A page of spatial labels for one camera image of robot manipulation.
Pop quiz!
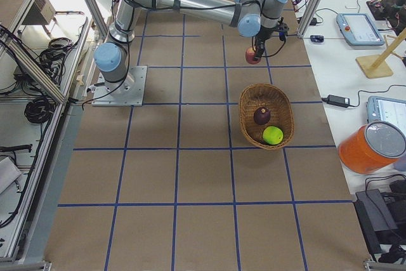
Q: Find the woven wicker basket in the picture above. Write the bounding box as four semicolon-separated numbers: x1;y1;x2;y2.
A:
239;83;294;150

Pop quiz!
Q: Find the red yellow apple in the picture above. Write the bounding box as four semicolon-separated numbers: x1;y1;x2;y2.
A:
245;47;263;65

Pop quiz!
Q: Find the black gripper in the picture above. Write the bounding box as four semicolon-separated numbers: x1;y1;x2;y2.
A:
252;19;289;51

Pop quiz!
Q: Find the wooden stand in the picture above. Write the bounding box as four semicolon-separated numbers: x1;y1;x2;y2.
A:
355;29;405;79

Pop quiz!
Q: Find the orange plastic bucket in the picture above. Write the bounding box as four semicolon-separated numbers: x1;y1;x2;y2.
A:
338;121;405;175

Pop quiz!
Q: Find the green apple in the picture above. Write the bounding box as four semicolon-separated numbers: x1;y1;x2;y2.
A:
262;126;284;145

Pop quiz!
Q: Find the black power adapter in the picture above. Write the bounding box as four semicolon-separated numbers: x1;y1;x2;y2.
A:
322;95;350;108

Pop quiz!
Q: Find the blue teach pendant tablet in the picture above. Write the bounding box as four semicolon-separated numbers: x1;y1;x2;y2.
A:
336;13;384;46

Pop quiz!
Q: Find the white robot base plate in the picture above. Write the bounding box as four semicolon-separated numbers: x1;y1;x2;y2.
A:
91;65;148;107

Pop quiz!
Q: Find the dark red apple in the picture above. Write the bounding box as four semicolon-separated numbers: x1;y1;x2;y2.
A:
253;107;271;125

